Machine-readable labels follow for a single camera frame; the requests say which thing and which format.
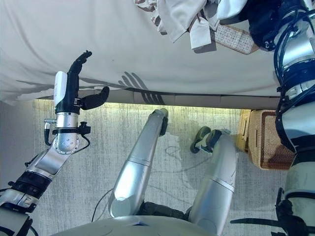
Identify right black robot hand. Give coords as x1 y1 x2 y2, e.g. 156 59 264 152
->
257 29 281 52

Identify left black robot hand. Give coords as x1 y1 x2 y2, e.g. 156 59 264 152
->
53 50 110 114

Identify black garment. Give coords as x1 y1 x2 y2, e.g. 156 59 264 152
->
247 0 284 51

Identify beige garment with patterned band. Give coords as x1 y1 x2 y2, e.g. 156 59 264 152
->
134 0 260 56

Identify woven wicker basket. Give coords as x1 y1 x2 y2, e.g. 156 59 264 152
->
238 109 296 171

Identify grey streaked rug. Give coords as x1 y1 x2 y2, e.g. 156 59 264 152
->
31 100 296 236

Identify left silver robot leg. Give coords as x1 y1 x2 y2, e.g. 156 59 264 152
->
107 108 170 219

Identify grey robot torso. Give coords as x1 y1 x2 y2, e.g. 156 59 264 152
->
56 201 219 236

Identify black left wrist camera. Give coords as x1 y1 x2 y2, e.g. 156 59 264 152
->
73 121 92 135

